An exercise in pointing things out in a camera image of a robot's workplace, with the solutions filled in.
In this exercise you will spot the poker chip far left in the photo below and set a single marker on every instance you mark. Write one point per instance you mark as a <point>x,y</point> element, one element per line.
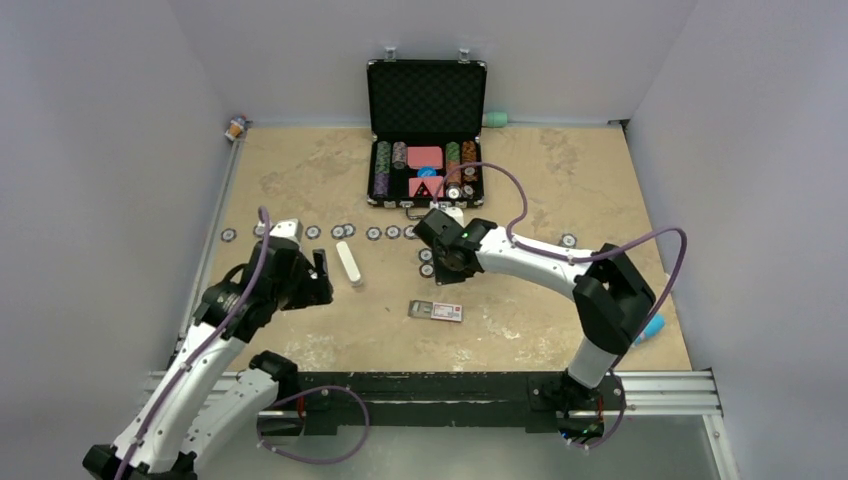
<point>228,235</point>

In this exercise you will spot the staple box with clear lid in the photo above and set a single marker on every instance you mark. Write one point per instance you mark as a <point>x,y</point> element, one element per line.
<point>436,311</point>

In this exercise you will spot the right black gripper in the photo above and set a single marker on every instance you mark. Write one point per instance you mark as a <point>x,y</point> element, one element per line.
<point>442,277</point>

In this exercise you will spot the small orange bottle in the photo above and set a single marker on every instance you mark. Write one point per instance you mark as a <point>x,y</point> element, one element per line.
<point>237,126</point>

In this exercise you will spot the blue cylinder tool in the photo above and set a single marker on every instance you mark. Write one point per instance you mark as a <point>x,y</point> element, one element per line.
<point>652,328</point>

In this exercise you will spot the blue dealer chip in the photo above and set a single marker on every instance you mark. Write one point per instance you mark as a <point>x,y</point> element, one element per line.
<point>427,172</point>

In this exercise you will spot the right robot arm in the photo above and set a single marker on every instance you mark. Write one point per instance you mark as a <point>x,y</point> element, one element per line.
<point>611,296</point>

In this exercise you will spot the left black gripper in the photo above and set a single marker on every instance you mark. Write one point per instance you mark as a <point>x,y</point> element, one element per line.
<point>315,290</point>

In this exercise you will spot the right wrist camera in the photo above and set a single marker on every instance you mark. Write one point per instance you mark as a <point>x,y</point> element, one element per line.
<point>452,211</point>

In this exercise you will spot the green cylinder object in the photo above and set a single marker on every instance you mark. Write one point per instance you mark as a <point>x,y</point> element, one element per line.
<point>495,119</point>

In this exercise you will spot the black poker chip case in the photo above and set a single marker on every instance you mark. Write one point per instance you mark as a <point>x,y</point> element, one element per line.
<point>419,103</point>

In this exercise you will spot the white stapler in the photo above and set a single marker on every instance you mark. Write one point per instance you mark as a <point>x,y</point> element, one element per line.
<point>349,264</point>

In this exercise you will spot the pink card deck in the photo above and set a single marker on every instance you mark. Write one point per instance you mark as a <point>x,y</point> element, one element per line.
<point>419,157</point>

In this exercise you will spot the red card deck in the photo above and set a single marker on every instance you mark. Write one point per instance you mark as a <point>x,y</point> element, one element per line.
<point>425,186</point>

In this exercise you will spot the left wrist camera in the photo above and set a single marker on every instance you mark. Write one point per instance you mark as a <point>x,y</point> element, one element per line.
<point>291,230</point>

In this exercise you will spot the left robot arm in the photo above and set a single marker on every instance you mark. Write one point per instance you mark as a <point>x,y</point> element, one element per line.
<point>277,277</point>

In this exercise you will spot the poker chip near staple box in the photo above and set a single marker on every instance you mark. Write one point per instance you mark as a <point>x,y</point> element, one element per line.
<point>427,270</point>

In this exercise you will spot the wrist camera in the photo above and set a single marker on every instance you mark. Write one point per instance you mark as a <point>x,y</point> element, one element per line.
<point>291,230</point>
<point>452,211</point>

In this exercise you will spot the poker chip row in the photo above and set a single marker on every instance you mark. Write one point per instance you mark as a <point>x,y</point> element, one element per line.
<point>373,233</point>
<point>393,232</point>
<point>409,232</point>

